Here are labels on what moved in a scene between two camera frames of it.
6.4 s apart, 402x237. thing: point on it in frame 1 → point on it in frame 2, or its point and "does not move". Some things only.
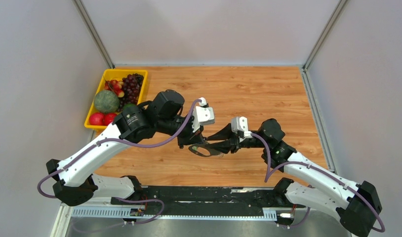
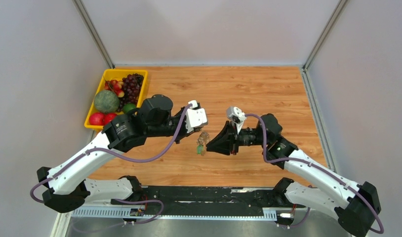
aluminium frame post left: [95, 33] does not move
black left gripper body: [187, 135] → [175, 121]
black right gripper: [232, 145] does not move
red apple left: [97, 119] does not move
